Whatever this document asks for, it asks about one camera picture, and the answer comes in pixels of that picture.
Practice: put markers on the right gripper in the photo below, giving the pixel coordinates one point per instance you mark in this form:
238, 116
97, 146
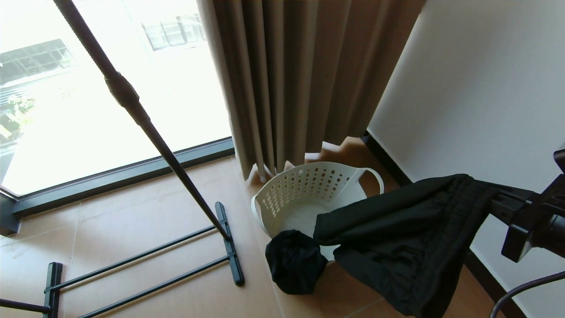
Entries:
545, 225

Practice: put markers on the black shorts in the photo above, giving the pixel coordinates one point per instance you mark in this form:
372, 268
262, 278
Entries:
397, 238

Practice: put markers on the black garment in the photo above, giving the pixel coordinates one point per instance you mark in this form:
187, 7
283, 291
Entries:
293, 263

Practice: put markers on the white laundry basket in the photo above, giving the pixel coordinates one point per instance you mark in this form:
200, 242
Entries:
291, 190

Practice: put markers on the black clothes rack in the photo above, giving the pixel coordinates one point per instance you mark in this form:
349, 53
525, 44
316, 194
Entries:
128, 99

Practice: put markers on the beige curtain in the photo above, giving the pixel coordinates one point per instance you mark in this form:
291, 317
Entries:
300, 79

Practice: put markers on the window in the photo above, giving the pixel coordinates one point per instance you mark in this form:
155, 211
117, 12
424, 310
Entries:
88, 110

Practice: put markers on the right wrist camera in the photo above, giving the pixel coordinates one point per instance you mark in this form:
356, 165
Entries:
560, 160

